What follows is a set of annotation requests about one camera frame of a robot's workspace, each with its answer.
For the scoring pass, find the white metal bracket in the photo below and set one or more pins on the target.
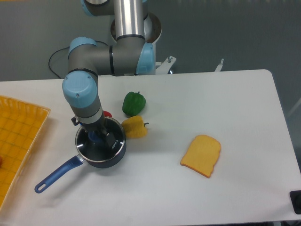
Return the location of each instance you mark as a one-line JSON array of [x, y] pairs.
[[219, 66]]

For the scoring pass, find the dark blue saucepan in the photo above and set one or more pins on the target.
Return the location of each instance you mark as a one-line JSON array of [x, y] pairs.
[[73, 162]]

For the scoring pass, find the toy toast slice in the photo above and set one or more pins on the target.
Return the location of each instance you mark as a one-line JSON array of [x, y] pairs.
[[202, 155]]

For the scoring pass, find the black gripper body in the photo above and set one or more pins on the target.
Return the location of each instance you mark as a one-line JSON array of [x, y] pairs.
[[98, 127]]

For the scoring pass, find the yellow toy pepper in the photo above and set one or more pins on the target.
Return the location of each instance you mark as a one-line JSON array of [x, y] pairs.
[[134, 127]]

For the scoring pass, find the black device at table edge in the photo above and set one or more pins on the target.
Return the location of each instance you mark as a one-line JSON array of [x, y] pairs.
[[296, 201]]

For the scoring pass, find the yellow plastic basket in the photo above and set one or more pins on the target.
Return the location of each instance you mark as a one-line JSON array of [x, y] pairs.
[[20, 125]]

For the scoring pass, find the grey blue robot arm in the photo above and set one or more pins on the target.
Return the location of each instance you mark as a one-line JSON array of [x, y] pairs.
[[86, 61]]

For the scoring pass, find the red toy pepper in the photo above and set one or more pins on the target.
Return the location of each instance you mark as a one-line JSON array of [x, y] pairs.
[[107, 114]]

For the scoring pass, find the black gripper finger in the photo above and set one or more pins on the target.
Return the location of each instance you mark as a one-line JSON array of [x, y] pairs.
[[108, 138]]

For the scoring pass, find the green toy pepper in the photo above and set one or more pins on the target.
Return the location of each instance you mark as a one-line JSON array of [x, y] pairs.
[[133, 103]]

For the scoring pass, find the glass lid blue knob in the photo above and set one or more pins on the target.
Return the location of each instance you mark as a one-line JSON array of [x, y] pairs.
[[95, 151]]

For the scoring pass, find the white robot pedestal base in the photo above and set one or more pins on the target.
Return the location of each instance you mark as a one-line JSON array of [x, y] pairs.
[[162, 66]]

